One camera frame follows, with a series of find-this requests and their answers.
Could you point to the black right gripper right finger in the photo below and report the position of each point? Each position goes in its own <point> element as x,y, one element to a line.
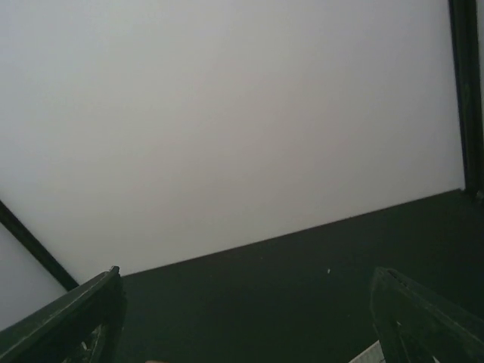
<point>413,324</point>

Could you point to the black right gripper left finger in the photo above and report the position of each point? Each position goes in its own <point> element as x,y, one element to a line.
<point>83,325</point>

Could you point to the black frame post left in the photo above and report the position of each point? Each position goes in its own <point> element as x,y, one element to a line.
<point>36,249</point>

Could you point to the black frame post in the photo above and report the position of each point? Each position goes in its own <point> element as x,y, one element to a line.
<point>36,249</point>
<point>463,17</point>

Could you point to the black frame post right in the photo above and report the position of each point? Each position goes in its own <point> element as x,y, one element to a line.
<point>463,17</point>

